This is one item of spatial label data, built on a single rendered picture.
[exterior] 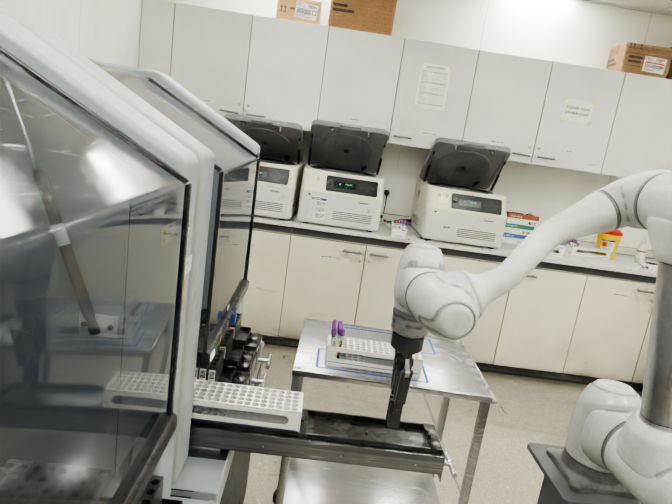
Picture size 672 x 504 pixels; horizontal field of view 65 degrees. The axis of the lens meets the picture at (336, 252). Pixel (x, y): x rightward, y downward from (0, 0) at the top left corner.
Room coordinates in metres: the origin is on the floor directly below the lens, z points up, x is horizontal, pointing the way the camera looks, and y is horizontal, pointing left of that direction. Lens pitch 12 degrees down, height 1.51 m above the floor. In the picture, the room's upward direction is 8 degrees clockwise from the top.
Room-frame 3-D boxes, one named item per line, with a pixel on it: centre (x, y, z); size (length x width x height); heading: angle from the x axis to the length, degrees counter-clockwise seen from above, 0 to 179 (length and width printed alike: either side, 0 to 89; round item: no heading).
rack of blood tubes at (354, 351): (1.54, -0.16, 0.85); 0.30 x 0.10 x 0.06; 91
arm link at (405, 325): (1.16, -0.20, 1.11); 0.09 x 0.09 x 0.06
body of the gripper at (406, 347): (1.16, -0.20, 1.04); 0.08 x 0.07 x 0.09; 3
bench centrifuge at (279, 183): (3.74, 0.61, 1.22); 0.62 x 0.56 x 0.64; 1
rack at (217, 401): (1.16, 0.17, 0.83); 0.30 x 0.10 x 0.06; 93
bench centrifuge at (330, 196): (3.77, 0.03, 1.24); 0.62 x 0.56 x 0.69; 3
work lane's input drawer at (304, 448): (1.17, 0.00, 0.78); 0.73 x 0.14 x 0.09; 93
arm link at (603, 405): (1.29, -0.78, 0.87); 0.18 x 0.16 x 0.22; 11
